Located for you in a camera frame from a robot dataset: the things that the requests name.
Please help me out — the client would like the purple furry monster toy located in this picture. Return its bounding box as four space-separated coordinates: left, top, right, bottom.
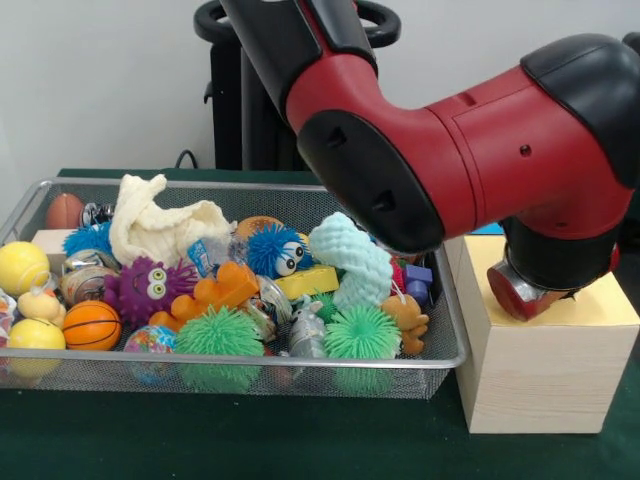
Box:
104 256 198 329

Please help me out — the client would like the cream knitted cloth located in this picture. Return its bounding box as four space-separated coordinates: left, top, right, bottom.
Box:
110 173 234 269

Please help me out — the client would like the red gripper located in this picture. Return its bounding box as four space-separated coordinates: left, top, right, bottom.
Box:
488 244 621 322

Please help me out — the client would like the green spiky ball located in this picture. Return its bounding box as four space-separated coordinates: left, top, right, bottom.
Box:
323 305 403 394
177 306 267 393

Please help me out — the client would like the orange plastic toy block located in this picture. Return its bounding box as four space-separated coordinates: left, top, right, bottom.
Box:
150 258 262 334

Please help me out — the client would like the orange toy basketball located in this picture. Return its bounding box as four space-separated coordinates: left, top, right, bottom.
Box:
63 300 123 351

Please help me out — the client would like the dark green table cloth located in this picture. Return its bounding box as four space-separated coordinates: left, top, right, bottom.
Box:
0 168 640 480

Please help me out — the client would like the yellow ball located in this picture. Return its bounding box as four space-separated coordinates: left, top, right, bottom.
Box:
0 241 52 296
8 319 67 379

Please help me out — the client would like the wooden box with three holes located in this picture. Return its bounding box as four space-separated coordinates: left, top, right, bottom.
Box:
445 225 640 435

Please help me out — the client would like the wire mesh bin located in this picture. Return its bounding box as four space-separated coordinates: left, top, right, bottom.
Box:
0 178 471 399

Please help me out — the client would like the blue spiky ball with eyes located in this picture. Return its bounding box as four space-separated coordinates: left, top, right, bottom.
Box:
246 223 313 281

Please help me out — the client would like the mint green foam cloth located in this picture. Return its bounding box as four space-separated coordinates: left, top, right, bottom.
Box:
308 211 394 312

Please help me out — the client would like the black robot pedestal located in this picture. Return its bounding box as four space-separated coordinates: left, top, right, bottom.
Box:
194 0 401 173

